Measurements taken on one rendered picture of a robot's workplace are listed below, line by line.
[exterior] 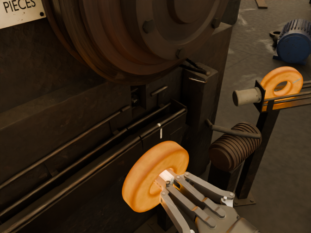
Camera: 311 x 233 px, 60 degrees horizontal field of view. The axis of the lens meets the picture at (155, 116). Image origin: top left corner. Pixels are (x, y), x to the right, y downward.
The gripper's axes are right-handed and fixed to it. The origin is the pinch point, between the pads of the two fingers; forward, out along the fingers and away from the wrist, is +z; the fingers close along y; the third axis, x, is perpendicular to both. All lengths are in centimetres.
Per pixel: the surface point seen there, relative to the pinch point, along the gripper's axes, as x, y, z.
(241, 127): -32, 57, 10
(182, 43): 16.3, 18.5, 12.8
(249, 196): -84, 70, -2
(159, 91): -9.8, 27.8, 28.1
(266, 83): -12, 62, 8
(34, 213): -17.2, -20.8, 19.5
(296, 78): -10, 71, 2
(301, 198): -84, 90, -21
